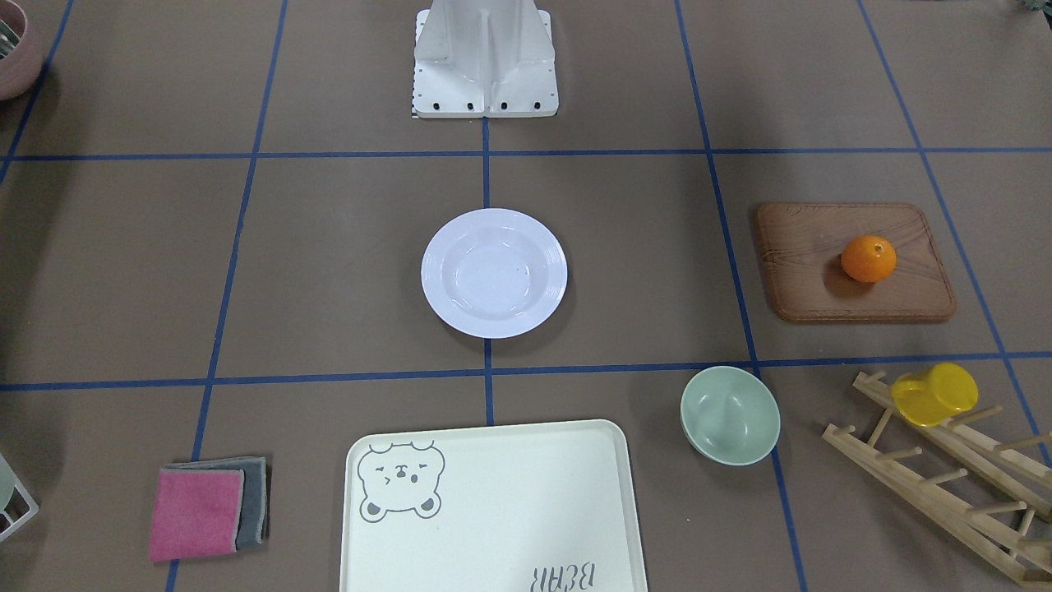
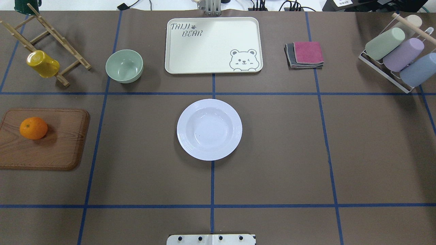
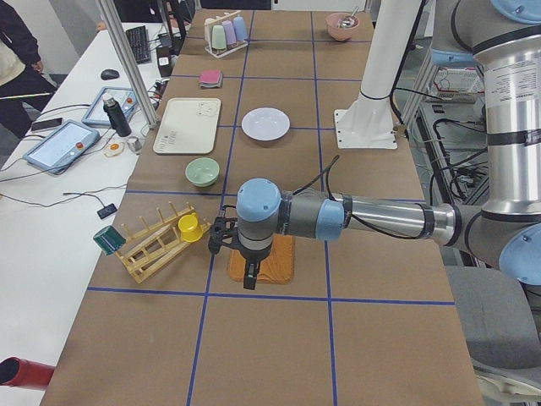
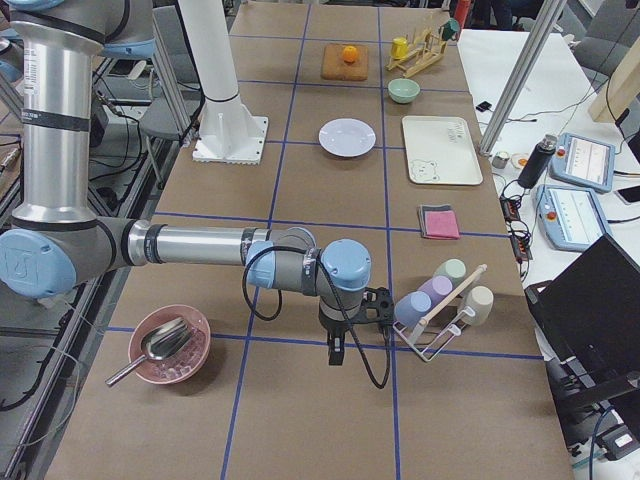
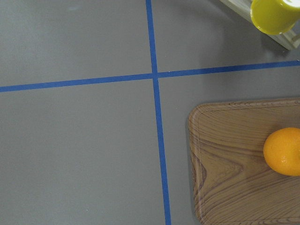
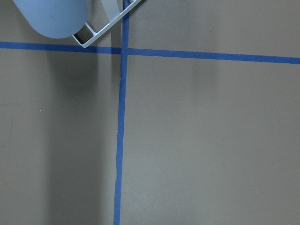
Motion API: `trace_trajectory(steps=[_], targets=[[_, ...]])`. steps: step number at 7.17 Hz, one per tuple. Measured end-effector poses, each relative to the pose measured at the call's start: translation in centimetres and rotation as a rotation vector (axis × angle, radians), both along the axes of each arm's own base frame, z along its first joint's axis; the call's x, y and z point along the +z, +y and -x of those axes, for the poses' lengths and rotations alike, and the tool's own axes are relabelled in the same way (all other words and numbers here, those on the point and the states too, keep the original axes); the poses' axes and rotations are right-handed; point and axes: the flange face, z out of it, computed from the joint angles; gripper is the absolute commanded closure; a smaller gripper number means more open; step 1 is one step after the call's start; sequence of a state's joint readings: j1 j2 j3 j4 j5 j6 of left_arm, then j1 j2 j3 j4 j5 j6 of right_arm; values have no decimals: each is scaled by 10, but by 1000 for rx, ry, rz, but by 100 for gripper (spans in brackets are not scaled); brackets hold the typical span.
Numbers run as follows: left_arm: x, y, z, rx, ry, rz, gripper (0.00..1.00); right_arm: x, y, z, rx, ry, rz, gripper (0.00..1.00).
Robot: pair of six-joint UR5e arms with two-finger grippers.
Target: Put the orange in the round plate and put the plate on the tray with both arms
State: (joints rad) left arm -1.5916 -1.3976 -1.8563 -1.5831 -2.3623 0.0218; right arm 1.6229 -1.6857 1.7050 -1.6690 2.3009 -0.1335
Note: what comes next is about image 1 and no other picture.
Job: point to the wood grain tray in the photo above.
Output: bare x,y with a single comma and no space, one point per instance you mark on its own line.
799,245

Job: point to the wooden dish rack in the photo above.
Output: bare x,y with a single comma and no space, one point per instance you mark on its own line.
990,502

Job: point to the orange fruit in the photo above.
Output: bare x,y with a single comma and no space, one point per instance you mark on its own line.
869,259

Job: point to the yellow cup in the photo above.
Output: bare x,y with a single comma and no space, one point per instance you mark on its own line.
934,395

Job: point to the green bowl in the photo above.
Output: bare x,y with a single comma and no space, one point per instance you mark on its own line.
729,416

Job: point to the pink sponge cloth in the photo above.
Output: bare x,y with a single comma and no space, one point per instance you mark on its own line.
196,513

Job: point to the cream bear tray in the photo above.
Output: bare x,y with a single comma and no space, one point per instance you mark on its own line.
533,507

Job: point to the grey cloth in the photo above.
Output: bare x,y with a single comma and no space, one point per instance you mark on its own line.
254,499

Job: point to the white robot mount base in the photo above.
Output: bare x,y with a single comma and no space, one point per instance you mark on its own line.
484,59

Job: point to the white round plate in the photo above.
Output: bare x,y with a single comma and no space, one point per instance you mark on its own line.
494,273

